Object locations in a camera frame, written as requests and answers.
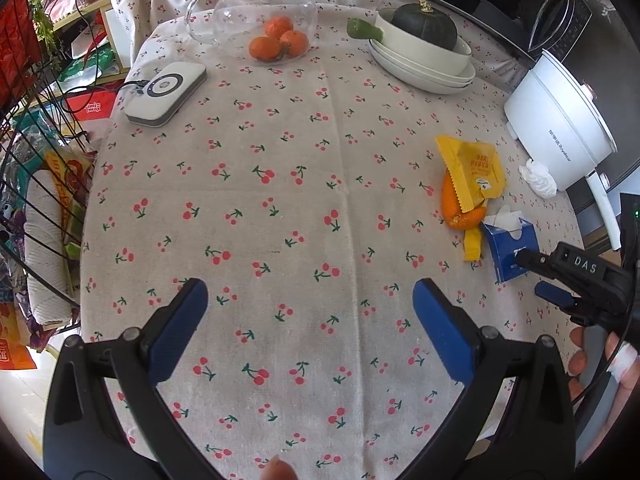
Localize crumpled white tissue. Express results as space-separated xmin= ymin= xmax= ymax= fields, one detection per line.
xmin=518 ymin=159 xmax=557 ymax=198

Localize black wire rack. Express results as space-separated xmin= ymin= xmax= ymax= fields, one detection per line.
xmin=0 ymin=0 xmax=96 ymax=331

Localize small yellow wrapper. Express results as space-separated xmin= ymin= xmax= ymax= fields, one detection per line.
xmin=462 ymin=227 xmax=483 ymax=262

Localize blue tissue box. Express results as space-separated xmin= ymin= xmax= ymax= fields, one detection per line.
xmin=480 ymin=205 xmax=541 ymax=283

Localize white electric pot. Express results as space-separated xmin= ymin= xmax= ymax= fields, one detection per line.
xmin=502 ymin=49 xmax=623 ymax=252

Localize white bowl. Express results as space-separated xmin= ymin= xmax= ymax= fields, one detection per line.
xmin=375 ymin=9 xmax=473 ymax=76

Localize grey refrigerator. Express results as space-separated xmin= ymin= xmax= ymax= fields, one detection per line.
xmin=570 ymin=0 xmax=640 ymax=251

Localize yellow snack wrapper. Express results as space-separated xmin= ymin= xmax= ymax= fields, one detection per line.
xmin=435 ymin=135 xmax=507 ymax=214

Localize red snack packets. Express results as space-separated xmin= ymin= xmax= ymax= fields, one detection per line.
xmin=0 ymin=0 xmax=43 ymax=111

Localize orange peel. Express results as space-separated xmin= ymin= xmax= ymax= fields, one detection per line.
xmin=440 ymin=170 xmax=487 ymax=232

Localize dark green pumpkin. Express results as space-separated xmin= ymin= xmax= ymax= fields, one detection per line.
xmin=390 ymin=0 xmax=458 ymax=52

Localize glass teapot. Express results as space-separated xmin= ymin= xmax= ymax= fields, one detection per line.
xmin=186 ymin=0 xmax=319 ymax=66

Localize person's right hand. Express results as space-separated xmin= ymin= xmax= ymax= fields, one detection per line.
xmin=567 ymin=325 xmax=640 ymax=441

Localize green plastic bag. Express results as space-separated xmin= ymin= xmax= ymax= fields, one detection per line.
xmin=57 ymin=50 xmax=126 ymax=83

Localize green vegetable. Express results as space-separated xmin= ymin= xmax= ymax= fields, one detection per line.
xmin=346 ymin=17 xmax=385 ymax=42

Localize wooden shelf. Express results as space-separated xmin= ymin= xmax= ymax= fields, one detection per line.
xmin=50 ymin=0 xmax=121 ymax=61

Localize red plastic bag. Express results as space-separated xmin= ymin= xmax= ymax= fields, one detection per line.
xmin=65 ymin=90 xmax=121 ymax=131

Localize orange packet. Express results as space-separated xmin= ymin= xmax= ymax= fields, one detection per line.
xmin=0 ymin=302 xmax=36 ymax=371

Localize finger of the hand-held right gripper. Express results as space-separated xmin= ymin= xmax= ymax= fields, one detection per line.
xmin=515 ymin=250 xmax=561 ymax=278
xmin=534 ymin=281 xmax=581 ymax=311

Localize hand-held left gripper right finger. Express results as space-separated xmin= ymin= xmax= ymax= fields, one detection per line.
xmin=400 ymin=278 xmax=581 ymax=480

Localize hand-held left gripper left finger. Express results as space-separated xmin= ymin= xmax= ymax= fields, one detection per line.
xmin=42 ymin=277 xmax=236 ymax=480

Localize person's left hand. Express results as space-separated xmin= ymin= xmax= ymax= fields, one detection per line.
xmin=262 ymin=460 xmax=297 ymax=480

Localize tangerine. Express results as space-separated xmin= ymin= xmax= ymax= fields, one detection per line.
xmin=279 ymin=30 xmax=308 ymax=57
xmin=264 ymin=16 xmax=294 ymax=40
xmin=248 ymin=36 xmax=283 ymax=62

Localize white electronic device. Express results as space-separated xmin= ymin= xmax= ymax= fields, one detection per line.
xmin=124 ymin=61 xmax=208 ymax=127

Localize cherry print tablecloth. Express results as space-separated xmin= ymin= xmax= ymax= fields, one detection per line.
xmin=80 ymin=0 xmax=586 ymax=480

